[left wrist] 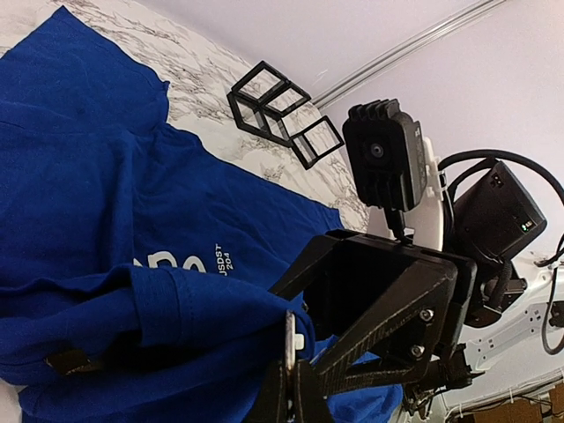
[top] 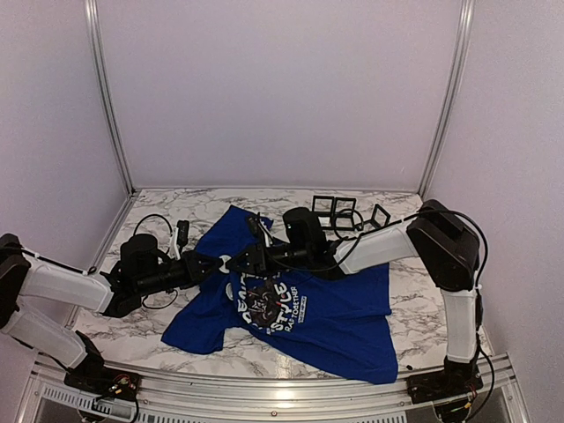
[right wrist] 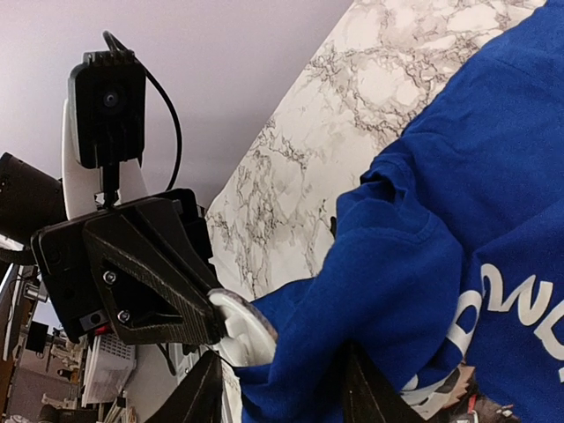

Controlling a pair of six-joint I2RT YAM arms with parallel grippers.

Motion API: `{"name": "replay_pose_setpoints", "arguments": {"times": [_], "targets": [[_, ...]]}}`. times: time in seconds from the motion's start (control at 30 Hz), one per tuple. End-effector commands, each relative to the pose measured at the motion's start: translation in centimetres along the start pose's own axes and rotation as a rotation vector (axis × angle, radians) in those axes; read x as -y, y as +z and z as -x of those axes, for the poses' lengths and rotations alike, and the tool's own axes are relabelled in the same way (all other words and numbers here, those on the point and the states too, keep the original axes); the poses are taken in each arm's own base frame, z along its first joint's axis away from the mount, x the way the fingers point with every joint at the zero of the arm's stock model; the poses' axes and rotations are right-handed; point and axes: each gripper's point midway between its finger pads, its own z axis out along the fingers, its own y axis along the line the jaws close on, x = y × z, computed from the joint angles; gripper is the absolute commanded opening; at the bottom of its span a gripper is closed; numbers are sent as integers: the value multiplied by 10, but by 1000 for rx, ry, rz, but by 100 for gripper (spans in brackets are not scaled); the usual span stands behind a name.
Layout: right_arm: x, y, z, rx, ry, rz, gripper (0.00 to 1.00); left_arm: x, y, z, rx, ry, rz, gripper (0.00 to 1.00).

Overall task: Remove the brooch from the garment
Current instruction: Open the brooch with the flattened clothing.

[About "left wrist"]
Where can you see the blue printed t-shirt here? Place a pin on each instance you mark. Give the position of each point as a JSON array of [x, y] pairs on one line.
[[136, 267]]

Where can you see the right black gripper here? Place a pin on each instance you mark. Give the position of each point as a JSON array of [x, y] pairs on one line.
[[390, 307]]

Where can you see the right aluminium corner post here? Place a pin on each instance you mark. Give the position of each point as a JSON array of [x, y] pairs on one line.
[[395, 55]]

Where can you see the black wire frame cube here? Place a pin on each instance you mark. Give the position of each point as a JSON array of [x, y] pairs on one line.
[[251, 96]]

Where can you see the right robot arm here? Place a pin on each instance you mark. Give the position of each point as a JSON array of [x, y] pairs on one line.
[[493, 221]]

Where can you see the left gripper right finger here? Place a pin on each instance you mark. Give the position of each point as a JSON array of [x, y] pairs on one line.
[[309, 405]]

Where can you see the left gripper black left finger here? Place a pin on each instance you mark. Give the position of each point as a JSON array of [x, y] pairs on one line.
[[271, 404]]

